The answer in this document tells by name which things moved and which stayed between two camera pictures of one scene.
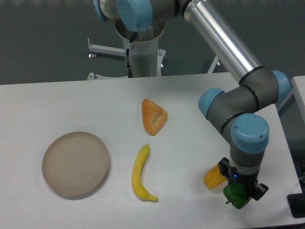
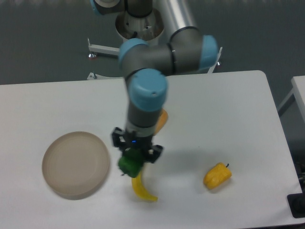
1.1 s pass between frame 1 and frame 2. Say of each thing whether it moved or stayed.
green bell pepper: moved
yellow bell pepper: stayed
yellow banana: stayed
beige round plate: stayed
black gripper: moved
